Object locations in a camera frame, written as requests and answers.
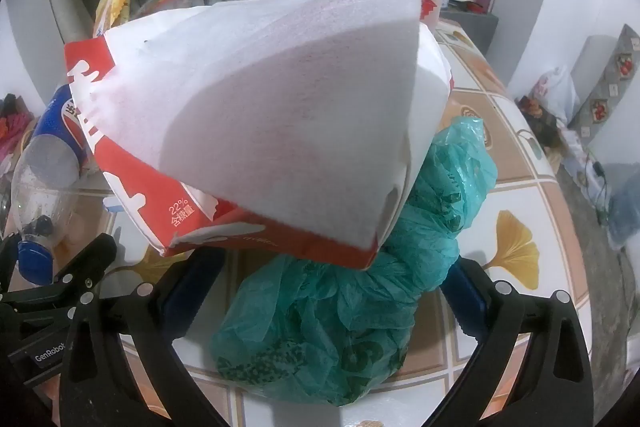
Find green plastic bag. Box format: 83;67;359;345
210;116;499;408

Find patterned cloth piece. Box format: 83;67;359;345
559;127;601;188

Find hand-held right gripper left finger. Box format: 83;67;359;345
59;249;231;427

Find white plastic bag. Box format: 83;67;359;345
530;67;582;126

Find yellow snack packet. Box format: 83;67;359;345
92;0;144;40

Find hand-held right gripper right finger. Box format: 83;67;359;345
435;257;595;427

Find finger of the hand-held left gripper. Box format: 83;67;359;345
0;233;24;295
0;233;118;309

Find red gift bag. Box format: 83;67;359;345
0;94;39;168

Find grey cabinet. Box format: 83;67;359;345
440;6;501;58

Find red and white carton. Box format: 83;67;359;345
64;0;455;271

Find black cable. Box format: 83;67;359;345
587;152;613;225

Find clear plastic bottle blue cap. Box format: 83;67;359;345
10;84;101;288

